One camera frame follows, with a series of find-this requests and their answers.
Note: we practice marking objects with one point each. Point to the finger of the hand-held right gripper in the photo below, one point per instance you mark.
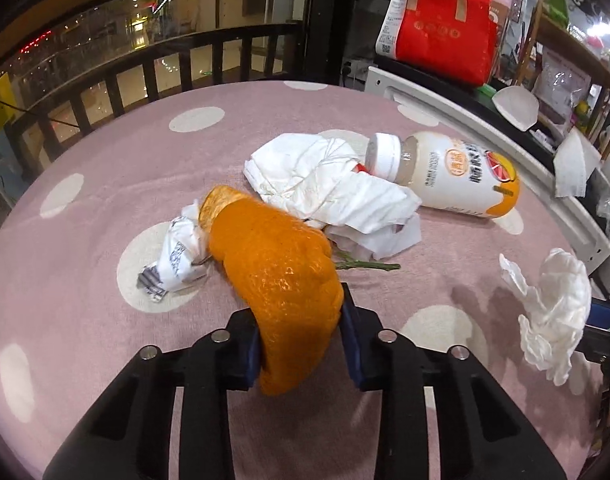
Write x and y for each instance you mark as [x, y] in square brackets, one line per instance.
[609, 312]
[606, 345]

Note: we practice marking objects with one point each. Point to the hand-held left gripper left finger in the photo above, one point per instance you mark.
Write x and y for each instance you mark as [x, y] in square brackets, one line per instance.
[245, 360]

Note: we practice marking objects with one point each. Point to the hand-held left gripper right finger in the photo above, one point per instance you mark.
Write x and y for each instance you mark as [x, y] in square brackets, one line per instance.
[357, 355]

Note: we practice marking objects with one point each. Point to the white tissue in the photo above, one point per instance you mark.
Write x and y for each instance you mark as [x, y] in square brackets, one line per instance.
[335, 195]
[555, 305]

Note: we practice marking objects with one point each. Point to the orange peel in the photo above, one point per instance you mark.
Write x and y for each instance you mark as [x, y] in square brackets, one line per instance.
[280, 285]

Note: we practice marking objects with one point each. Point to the green stem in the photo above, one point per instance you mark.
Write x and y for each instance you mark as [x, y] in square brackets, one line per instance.
[370, 263]

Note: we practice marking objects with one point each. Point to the white printed packet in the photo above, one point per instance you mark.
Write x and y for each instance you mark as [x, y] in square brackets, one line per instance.
[177, 255]

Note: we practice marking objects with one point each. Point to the white orange drink bottle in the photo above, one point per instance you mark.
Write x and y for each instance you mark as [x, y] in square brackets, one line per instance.
[455, 175]

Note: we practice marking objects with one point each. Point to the white paper towel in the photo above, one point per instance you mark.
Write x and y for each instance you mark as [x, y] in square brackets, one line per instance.
[572, 165]

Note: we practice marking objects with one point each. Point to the white foam cup pad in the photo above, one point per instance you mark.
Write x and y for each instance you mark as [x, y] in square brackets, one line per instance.
[515, 107]

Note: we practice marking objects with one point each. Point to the pink polka dot round table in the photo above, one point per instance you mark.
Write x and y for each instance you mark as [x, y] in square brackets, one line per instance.
[135, 160]

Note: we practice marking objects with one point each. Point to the white labelled pouch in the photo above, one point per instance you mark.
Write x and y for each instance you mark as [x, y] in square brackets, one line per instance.
[560, 80]

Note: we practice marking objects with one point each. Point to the wooden shelf rack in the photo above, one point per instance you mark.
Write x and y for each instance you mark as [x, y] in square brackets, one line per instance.
[560, 30]

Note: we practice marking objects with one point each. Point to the black railing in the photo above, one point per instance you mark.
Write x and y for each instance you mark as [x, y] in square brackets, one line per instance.
[151, 80]

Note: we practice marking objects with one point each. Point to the red tote bag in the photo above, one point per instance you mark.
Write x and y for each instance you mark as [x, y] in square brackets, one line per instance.
[435, 35]

